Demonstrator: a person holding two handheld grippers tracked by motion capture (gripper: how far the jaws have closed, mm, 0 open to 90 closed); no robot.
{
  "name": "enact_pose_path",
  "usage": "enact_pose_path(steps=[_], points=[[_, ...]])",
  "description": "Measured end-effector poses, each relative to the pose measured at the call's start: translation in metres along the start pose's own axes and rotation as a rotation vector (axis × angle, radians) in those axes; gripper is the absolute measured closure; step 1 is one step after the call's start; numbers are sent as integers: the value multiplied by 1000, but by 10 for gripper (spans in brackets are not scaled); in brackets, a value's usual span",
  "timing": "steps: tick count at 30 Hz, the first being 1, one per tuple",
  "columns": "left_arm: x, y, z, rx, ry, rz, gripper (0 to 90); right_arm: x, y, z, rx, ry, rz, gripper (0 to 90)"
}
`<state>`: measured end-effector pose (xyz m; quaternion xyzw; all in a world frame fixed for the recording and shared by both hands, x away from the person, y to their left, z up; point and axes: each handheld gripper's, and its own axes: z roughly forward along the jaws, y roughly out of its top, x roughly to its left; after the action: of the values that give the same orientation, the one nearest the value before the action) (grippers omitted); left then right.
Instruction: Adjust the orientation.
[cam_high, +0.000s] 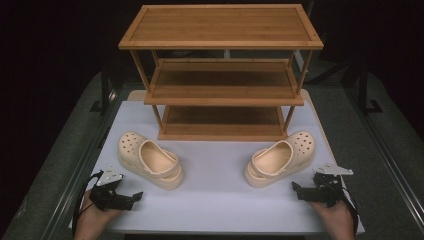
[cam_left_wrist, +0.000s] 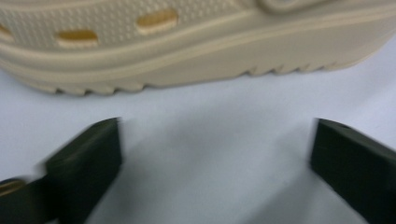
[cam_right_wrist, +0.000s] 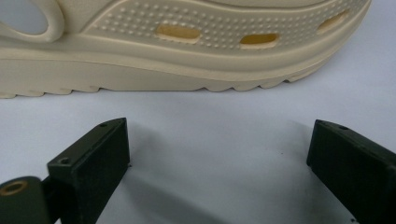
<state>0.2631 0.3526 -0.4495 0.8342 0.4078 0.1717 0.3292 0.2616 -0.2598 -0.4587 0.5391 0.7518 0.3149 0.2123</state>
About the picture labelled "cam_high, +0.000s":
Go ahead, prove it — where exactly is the cream clog shoe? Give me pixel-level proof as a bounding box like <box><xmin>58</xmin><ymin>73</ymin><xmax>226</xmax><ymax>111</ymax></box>
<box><xmin>243</xmin><ymin>129</ymin><xmax>316</xmax><ymax>189</ymax></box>
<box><xmin>117</xmin><ymin>130</ymin><xmax>185</xmax><ymax>191</ymax></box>

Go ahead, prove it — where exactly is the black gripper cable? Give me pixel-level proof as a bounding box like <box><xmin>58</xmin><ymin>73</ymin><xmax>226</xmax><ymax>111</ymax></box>
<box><xmin>71</xmin><ymin>170</ymin><xmax>105</xmax><ymax>236</ymax></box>
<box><xmin>339</xmin><ymin>185</ymin><xmax>360</xmax><ymax>236</ymax></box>

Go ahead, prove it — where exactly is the person's right hand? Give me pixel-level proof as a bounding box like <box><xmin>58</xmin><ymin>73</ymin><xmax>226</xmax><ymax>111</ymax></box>
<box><xmin>308</xmin><ymin>199</ymin><xmax>356</xmax><ymax>240</ymax></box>

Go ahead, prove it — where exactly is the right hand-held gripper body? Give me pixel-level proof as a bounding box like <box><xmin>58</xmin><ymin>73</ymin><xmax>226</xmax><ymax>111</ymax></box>
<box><xmin>309</xmin><ymin>163</ymin><xmax>354</xmax><ymax>208</ymax></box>

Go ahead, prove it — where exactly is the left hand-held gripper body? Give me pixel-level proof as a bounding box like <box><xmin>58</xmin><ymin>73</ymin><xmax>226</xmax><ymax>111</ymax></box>
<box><xmin>88</xmin><ymin>167</ymin><xmax>135</xmax><ymax>212</ymax></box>

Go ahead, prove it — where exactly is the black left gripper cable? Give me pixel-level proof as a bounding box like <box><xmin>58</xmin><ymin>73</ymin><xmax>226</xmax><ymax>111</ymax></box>
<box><xmin>71</xmin><ymin>170</ymin><xmax>105</xmax><ymax>236</ymax></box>

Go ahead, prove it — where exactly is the black metal stand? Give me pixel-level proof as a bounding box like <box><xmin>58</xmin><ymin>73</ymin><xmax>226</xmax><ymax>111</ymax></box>
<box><xmin>89</xmin><ymin>62</ymin><xmax>118</xmax><ymax>115</ymax></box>
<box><xmin>342</xmin><ymin>58</ymin><xmax>384</xmax><ymax>116</ymax></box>

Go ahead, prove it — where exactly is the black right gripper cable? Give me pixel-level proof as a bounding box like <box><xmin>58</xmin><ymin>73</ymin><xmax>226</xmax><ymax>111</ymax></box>
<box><xmin>339</xmin><ymin>185</ymin><xmax>360</xmax><ymax>236</ymax></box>

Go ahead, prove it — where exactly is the metal frame rail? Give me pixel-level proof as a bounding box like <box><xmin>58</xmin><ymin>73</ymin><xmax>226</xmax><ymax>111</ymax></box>
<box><xmin>343</xmin><ymin>85</ymin><xmax>424</xmax><ymax>234</ymax></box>
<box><xmin>39</xmin><ymin>85</ymin><xmax>129</xmax><ymax>240</ymax></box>

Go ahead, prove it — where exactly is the person's left hand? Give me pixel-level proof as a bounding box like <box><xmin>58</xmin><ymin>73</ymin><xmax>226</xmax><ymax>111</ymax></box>
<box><xmin>73</xmin><ymin>189</ymin><xmax>123</xmax><ymax>240</ymax></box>

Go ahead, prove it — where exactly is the wooden three-tier shoe rack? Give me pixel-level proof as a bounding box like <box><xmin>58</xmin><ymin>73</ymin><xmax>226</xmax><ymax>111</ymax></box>
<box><xmin>118</xmin><ymin>3</ymin><xmax>325</xmax><ymax>143</ymax></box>

